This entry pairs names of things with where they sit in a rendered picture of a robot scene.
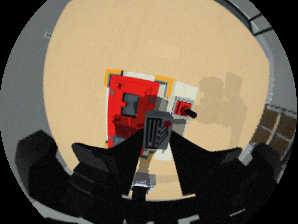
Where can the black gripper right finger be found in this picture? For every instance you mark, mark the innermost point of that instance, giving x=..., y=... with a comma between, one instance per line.
x=194, y=164

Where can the beige flat base plate with orange corner brackets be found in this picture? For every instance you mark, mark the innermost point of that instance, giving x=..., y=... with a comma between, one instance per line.
x=169, y=92

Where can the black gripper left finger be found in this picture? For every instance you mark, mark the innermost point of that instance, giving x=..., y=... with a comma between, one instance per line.
x=121, y=160

